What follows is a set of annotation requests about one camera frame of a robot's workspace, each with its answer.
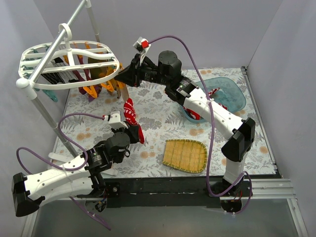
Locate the white round clip hanger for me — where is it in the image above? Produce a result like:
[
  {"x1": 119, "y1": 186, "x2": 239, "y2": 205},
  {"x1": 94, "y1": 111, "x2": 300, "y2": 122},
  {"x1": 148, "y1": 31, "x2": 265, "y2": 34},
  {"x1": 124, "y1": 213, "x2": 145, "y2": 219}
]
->
[{"x1": 16, "y1": 23, "x2": 120, "y2": 90}]

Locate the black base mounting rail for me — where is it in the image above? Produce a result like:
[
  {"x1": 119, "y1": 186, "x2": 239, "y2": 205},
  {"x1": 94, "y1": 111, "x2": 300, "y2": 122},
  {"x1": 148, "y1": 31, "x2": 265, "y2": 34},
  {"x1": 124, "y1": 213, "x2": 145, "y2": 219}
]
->
[{"x1": 76, "y1": 175, "x2": 242, "y2": 209}]

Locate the mustard yellow sock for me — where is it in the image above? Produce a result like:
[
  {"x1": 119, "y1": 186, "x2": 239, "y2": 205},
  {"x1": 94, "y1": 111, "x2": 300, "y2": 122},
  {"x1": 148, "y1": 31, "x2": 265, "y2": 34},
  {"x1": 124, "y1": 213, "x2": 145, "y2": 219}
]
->
[{"x1": 82, "y1": 43, "x2": 126, "y2": 98}]

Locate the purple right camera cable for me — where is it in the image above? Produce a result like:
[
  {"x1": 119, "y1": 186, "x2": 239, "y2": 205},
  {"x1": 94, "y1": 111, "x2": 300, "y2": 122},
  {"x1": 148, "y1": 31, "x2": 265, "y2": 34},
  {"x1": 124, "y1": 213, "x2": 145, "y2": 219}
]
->
[{"x1": 148, "y1": 36, "x2": 254, "y2": 214}]

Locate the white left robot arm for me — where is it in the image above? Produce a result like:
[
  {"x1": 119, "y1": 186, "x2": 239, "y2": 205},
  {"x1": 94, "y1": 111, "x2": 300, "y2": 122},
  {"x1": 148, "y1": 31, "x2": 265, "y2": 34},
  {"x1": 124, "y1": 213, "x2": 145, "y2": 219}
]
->
[{"x1": 12, "y1": 125, "x2": 144, "y2": 217}]

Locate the floral patterned table mat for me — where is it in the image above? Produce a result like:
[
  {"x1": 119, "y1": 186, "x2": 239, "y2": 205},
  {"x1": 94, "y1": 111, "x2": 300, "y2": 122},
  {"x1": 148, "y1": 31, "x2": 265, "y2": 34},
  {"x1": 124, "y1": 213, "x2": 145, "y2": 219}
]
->
[{"x1": 62, "y1": 68, "x2": 276, "y2": 178}]

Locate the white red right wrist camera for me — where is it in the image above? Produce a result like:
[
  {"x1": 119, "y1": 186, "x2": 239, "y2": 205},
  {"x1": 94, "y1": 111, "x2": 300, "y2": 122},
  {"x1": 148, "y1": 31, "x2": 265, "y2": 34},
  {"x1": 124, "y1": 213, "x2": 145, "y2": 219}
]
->
[{"x1": 133, "y1": 37, "x2": 151, "y2": 66}]

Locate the red white patterned sock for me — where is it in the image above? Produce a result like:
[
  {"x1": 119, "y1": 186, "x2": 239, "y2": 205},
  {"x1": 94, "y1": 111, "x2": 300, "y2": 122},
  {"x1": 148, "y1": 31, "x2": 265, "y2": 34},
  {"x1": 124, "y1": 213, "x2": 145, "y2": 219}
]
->
[{"x1": 123, "y1": 98, "x2": 145, "y2": 144}]

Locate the purple striped sock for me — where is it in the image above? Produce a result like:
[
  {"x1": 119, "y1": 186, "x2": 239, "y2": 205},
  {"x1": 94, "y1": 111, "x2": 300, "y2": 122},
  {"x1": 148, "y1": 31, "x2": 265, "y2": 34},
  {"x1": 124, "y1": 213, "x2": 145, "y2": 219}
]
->
[{"x1": 71, "y1": 55, "x2": 99, "y2": 103}]

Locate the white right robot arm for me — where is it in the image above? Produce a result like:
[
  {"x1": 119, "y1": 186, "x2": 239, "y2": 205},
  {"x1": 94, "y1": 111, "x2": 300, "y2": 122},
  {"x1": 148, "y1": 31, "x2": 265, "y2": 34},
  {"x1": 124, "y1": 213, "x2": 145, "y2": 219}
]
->
[{"x1": 115, "y1": 50, "x2": 256, "y2": 197}]

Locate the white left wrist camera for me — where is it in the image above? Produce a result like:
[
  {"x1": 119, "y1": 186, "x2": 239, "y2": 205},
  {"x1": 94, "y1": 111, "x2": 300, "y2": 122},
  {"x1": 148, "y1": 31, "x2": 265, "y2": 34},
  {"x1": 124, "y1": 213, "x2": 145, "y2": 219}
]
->
[{"x1": 108, "y1": 111, "x2": 128, "y2": 130}]

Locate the blue transparent plastic basin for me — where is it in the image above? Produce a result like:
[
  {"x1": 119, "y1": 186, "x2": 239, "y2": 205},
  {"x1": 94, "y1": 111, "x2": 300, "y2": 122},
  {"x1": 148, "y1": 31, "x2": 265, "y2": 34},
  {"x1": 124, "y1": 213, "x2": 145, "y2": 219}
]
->
[{"x1": 180, "y1": 77, "x2": 246, "y2": 123}]

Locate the white drying rack stand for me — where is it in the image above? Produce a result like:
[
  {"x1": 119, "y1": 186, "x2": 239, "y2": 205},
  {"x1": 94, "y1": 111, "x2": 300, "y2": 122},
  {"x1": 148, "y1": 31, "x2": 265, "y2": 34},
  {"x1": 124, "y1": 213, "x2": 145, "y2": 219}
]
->
[{"x1": 15, "y1": 0, "x2": 119, "y2": 176}]

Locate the black white striped sock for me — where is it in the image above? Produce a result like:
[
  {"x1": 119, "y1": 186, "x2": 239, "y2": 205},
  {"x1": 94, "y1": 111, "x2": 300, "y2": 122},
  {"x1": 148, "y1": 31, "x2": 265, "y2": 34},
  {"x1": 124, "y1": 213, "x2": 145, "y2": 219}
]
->
[{"x1": 42, "y1": 57, "x2": 78, "y2": 84}]

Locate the brown olive sock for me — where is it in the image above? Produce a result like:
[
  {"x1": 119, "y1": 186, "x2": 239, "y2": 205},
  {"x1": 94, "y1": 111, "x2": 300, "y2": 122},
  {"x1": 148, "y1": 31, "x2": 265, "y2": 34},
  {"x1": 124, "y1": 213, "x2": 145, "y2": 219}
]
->
[{"x1": 83, "y1": 66, "x2": 129, "y2": 102}]

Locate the woven bamboo tray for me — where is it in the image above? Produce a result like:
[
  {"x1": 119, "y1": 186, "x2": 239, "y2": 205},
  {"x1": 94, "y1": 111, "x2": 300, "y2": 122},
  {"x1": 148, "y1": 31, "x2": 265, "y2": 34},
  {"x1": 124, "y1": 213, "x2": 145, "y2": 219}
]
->
[{"x1": 162, "y1": 139, "x2": 208, "y2": 173}]

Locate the red white striped sock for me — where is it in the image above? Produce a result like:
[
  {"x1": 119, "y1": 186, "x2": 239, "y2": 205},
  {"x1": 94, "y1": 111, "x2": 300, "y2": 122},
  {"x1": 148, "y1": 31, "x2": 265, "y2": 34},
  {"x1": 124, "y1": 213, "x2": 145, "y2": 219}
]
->
[{"x1": 208, "y1": 87, "x2": 228, "y2": 110}]

